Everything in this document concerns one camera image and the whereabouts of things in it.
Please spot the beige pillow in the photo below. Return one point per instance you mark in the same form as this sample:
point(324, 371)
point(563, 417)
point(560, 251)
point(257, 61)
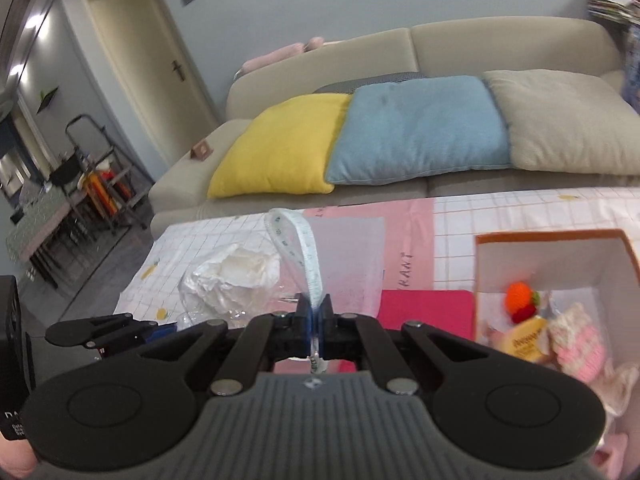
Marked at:
point(565, 120)

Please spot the orange crochet toy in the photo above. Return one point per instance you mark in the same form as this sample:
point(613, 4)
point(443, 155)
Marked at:
point(517, 297)

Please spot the orange plastic stools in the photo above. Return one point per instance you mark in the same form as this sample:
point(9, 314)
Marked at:
point(102, 190)

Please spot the white measuring tape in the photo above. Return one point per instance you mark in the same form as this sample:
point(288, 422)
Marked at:
point(307, 245)

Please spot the white plastic bag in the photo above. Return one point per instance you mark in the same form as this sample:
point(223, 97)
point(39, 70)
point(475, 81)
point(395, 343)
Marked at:
point(235, 270)

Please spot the beige sofa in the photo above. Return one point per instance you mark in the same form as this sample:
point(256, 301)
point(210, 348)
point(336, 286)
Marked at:
point(450, 40)

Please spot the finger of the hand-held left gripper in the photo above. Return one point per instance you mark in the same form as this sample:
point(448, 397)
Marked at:
point(100, 330)

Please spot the cream cloth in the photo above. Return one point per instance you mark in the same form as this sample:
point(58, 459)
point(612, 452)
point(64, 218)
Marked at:
point(622, 385)

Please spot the pink plush toy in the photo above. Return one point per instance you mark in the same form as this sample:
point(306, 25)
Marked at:
point(280, 55)

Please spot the black chair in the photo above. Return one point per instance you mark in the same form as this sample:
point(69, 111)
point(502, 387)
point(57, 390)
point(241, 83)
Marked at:
point(67, 172)

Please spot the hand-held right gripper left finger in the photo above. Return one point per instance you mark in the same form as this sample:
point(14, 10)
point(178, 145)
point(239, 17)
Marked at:
point(305, 322)

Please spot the black step ladder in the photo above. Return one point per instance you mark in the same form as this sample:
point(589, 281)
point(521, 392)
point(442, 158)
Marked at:
point(107, 160)

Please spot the cartoon print pillow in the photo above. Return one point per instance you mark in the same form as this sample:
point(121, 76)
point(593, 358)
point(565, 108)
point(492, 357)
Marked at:
point(633, 60)

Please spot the clear plastic bag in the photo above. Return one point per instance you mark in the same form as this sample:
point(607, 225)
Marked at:
point(350, 260)

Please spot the small brown card stand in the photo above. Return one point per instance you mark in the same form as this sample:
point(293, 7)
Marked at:
point(201, 151)

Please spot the pink white knitted toy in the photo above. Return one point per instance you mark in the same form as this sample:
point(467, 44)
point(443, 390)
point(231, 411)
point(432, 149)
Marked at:
point(580, 350)

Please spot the dining table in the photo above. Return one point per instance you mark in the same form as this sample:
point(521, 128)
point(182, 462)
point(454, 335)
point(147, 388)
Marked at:
point(40, 220)

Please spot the white cardboard box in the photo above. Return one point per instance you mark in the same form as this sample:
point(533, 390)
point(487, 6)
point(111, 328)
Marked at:
point(550, 260)

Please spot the yellow pillow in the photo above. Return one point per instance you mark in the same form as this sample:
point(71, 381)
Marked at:
point(280, 150)

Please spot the blue pillow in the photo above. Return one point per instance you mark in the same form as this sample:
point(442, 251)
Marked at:
point(415, 130)

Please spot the striped cushion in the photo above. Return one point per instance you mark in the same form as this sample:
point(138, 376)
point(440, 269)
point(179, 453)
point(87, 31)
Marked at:
point(380, 80)

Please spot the yellow snack packet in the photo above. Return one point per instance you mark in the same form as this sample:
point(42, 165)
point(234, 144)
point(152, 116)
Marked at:
point(525, 342)

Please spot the cream door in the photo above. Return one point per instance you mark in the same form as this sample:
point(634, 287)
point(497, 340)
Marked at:
point(145, 60)

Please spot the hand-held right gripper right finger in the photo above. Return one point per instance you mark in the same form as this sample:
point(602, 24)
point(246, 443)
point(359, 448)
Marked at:
point(327, 322)

